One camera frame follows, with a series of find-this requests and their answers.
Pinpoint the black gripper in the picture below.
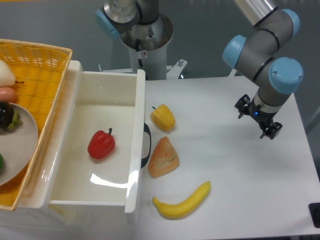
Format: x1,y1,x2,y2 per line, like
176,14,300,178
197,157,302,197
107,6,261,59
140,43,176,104
234,94,283,139

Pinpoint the white drawer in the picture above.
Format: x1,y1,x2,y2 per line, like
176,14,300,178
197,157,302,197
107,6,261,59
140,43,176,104
48,69,152,214

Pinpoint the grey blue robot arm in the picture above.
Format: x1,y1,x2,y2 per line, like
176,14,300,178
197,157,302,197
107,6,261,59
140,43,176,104
95,0,304,139

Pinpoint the white drawer cabinet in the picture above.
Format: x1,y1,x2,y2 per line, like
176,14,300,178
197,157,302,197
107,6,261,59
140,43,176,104
0,61,140,240

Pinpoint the yellow bell pepper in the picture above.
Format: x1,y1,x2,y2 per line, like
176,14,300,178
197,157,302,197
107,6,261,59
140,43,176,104
150,104,176,132

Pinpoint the orange bread wedge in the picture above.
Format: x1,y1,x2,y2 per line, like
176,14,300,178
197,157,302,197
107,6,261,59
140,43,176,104
148,136,180,179

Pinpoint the black corner device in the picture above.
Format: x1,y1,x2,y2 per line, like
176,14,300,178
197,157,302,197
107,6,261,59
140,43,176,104
308,202,320,229

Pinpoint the yellow banana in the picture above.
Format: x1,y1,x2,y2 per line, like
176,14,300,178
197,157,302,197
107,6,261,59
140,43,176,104
151,181,211,220

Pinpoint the red bell pepper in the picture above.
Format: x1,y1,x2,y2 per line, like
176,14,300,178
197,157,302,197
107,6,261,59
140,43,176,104
87,127,116,160

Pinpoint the yellow wicker basket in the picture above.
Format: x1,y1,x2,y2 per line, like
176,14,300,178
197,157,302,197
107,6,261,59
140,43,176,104
0,39,73,211

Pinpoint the grey round plate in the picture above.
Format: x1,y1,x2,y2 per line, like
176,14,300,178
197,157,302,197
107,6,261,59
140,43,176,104
0,103,38,185

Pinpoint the pink sausage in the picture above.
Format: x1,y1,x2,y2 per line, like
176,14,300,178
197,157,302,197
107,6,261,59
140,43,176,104
0,87,17,103

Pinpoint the white pear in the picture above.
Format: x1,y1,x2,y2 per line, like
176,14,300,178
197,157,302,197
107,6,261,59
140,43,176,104
0,60,24,88

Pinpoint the green vegetable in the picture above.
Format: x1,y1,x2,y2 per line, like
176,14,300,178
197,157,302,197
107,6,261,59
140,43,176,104
0,154,5,174

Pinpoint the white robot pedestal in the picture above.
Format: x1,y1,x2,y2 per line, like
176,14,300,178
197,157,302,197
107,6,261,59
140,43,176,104
95,9,188,80

